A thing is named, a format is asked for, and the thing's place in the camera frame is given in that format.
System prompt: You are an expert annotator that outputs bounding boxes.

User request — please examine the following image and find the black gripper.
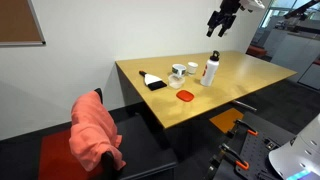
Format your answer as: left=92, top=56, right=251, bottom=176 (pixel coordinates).
left=206, top=0, right=242, bottom=38

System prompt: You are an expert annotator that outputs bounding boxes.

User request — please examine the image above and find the orange plastic lid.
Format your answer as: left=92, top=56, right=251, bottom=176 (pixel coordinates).
left=175, top=89, right=195, bottom=103

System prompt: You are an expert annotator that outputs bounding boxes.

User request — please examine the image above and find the red bench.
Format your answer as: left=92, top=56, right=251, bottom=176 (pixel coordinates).
left=246, top=44, right=268, bottom=58

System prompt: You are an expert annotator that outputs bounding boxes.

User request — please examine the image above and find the white bottle with black cap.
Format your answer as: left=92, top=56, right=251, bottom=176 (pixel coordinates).
left=199, top=49, right=221, bottom=88

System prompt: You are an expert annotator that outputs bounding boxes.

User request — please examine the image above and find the small white cup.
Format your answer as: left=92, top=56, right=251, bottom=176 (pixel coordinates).
left=187, top=61, right=199, bottom=76

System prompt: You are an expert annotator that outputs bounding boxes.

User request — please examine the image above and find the grey office partition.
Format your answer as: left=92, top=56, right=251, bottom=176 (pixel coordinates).
left=270, top=28, right=320, bottom=91

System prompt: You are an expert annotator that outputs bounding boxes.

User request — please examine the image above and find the metal table foot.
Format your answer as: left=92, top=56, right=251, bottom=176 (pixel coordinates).
left=232, top=99, right=258, bottom=112

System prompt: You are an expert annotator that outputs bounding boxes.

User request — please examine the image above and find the black table leg panel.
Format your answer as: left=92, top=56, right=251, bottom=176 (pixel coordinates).
left=115, top=62, right=168, bottom=134

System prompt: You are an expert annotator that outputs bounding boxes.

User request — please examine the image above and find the black perforated mounting board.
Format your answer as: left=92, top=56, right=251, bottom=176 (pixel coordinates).
left=213, top=111, right=298, bottom=180

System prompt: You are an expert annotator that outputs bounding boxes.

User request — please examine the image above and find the black chair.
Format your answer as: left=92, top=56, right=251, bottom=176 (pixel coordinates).
left=94, top=87, right=178, bottom=180

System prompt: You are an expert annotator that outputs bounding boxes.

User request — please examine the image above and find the pink towel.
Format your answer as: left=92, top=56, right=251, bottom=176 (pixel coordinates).
left=68, top=90, right=127, bottom=173

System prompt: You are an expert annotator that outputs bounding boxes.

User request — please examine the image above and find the cork notice board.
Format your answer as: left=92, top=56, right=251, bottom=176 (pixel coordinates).
left=0, top=0, right=47, bottom=47

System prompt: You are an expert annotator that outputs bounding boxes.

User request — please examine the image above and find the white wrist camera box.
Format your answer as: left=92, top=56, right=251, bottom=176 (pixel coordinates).
left=239, top=0, right=267, bottom=11

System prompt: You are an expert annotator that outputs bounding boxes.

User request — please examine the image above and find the white mug with handle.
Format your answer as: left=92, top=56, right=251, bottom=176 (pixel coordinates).
left=171, top=63, right=187, bottom=78

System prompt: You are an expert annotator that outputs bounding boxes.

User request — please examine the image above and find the black clamp with orange handle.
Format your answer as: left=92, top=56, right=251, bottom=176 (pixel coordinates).
left=218, top=142, right=251, bottom=171
left=227, top=118, right=259, bottom=138

